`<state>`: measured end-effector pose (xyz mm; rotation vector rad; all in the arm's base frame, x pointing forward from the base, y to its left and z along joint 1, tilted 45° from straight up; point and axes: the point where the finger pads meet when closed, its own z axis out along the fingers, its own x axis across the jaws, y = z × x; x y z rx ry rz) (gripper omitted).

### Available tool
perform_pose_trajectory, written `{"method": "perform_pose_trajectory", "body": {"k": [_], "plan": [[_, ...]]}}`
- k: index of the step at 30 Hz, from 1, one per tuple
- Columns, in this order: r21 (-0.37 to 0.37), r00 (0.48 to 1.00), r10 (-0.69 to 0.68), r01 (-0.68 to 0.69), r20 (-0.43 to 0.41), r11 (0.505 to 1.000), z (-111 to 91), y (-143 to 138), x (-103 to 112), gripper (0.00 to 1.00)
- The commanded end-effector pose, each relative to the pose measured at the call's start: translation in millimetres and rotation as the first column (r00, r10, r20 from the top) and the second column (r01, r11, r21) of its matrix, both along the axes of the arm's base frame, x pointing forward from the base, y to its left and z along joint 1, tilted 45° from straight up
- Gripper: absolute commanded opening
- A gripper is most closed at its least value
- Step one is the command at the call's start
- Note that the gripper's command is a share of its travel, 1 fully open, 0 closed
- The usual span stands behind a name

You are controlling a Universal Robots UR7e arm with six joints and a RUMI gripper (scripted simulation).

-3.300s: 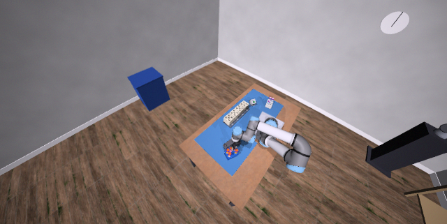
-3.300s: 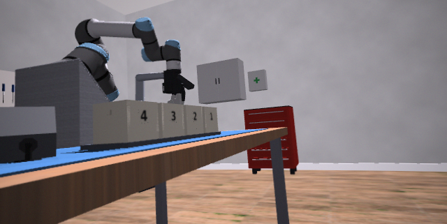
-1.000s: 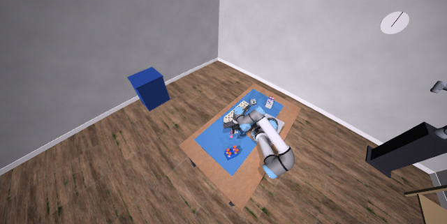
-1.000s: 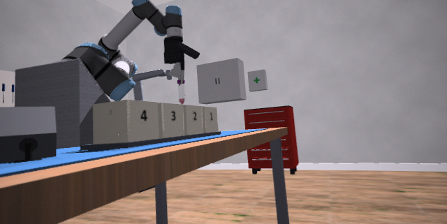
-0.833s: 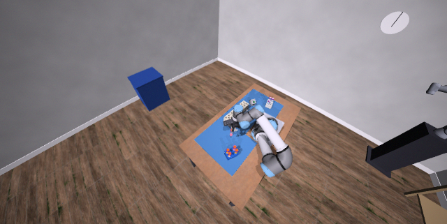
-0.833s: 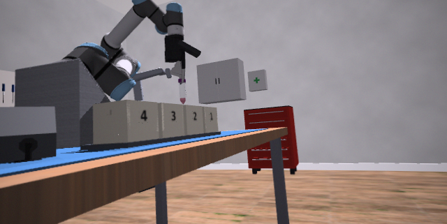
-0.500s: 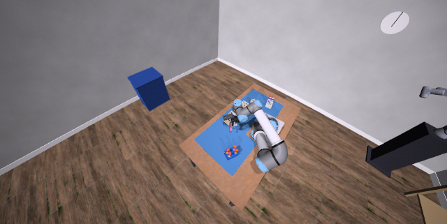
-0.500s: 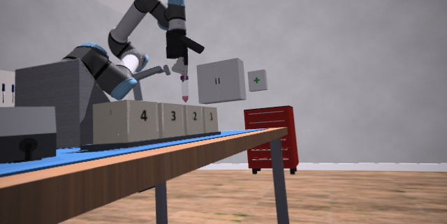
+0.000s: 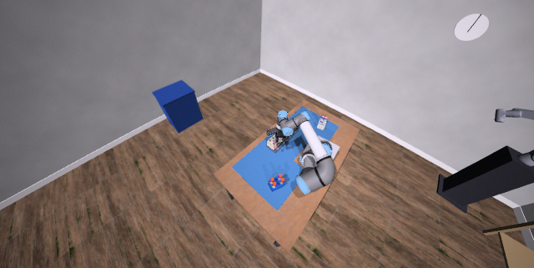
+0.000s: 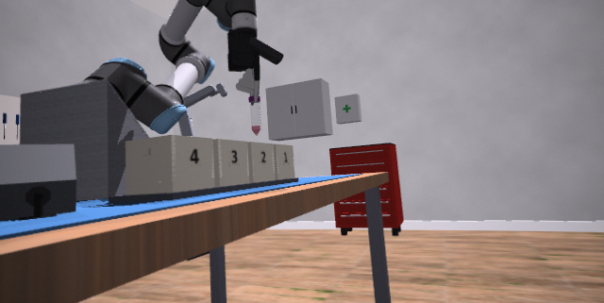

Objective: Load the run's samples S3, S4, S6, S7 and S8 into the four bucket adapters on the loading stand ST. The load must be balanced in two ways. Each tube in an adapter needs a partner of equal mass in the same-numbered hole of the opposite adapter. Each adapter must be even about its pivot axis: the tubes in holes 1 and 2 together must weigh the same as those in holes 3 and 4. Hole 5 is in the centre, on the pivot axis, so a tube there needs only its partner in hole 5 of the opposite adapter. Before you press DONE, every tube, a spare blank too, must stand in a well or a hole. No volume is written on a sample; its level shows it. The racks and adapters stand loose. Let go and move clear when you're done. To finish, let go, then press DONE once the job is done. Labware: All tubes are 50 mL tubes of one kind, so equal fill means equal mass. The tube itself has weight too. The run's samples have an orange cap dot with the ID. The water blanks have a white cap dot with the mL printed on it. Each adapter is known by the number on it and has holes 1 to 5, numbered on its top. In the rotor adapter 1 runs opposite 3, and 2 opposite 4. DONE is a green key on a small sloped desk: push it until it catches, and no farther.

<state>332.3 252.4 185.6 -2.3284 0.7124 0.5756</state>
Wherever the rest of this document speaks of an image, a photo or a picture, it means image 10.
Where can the blue mat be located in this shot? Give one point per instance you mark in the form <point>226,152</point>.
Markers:
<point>98,210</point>

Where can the white bucket adapter with holes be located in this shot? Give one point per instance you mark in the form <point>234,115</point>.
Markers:
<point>261,162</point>
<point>284,161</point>
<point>230,162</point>

